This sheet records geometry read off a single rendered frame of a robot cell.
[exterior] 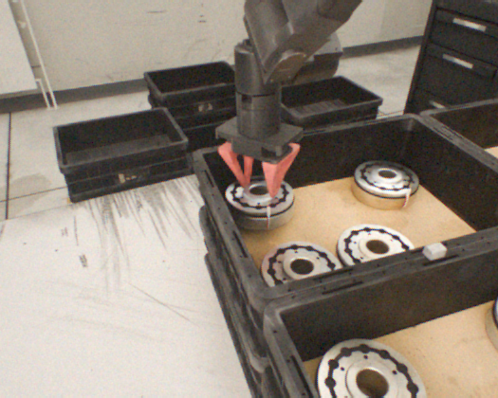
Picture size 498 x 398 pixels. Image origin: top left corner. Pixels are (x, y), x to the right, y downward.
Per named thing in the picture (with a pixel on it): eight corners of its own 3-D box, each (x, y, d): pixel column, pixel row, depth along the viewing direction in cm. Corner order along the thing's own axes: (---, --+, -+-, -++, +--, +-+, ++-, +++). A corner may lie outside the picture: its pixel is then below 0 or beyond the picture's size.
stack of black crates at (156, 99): (173, 188, 187) (158, 96, 159) (156, 157, 208) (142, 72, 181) (249, 169, 200) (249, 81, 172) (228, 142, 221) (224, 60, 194)
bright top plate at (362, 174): (378, 203, 62) (378, 199, 61) (342, 170, 69) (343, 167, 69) (431, 189, 64) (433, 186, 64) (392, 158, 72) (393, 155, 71)
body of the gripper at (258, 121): (241, 125, 59) (239, 74, 54) (304, 140, 54) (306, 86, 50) (214, 141, 54) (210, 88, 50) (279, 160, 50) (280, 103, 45)
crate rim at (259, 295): (257, 318, 39) (257, 302, 37) (191, 164, 61) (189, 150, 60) (566, 230, 49) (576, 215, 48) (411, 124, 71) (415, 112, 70)
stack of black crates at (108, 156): (95, 273, 145) (58, 169, 117) (85, 224, 167) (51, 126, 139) (200, 242, 158) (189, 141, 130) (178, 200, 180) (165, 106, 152)
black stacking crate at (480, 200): (257, 370, 45) (258, 305, 38) (197, 212, 67) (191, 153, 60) (529, 282, 55) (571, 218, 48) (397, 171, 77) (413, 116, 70)
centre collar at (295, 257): (293, 289, 48) (293, 285, 47) (275, 262, 51) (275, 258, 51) (328, 277, 49) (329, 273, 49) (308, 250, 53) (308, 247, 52)
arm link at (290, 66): (254, -23, 40) (282, 56, 39) (351, -31, 43) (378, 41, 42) (228, 46, 51) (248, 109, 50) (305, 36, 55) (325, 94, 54)
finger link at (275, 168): (258, 176, 62) (257, 119, 57) (298, 189, 59) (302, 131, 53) (232, 197, 58) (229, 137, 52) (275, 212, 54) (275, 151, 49)
